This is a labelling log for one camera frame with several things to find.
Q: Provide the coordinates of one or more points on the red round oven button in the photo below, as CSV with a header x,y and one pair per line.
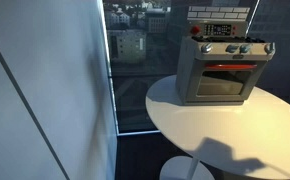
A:
x,y
195,30

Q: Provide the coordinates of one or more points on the white table pedestal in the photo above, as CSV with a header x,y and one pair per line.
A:
x,y
176,170

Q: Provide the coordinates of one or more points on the grey toy oven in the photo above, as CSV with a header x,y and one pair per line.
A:
x,y
188,73

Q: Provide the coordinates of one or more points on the blue grey oven knob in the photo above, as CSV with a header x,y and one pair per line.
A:
x,y
232,48
245,48
206,48
270,48

